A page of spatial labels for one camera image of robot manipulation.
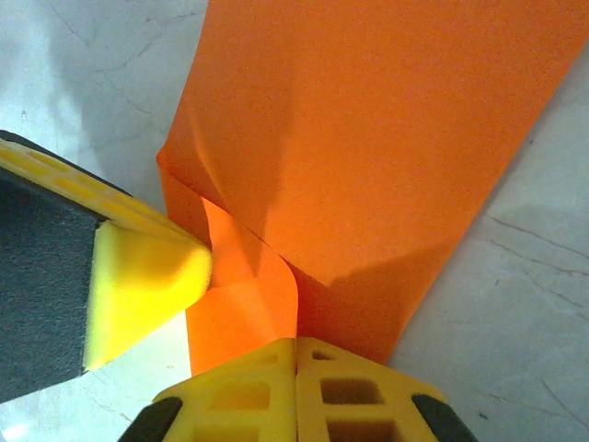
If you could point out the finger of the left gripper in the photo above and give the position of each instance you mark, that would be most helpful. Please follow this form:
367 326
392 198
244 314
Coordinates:
69 285

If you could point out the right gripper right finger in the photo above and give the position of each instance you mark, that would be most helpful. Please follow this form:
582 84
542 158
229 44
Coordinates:
359 400

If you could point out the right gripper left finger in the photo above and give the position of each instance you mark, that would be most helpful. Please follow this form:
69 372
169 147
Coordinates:
239 400

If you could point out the orange paper sheet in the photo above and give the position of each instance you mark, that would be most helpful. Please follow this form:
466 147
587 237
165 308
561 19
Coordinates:
368 138

